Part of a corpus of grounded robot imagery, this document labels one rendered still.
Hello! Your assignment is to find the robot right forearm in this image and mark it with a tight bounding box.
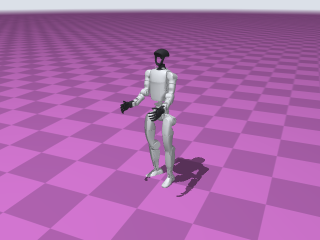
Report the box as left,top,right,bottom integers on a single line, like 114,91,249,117
132,91,145,107

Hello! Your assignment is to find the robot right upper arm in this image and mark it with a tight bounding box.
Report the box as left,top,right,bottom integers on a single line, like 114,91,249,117
140,69,151,97

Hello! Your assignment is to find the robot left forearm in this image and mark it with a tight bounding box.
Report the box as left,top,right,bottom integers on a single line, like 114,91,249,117
162,93,175,112

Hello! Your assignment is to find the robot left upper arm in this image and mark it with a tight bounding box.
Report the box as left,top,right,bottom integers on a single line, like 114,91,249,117
165,71,178,99

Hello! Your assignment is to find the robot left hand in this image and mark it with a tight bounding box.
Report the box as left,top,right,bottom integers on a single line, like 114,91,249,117
148,105,165,122

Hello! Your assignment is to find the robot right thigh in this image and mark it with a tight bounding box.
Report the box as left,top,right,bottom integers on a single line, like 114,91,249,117
144,111,161,150

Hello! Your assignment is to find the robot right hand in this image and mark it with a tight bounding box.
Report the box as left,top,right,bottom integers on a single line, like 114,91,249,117
120,100,134,114

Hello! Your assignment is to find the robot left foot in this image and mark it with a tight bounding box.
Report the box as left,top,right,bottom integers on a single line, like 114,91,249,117
161,175,175,188

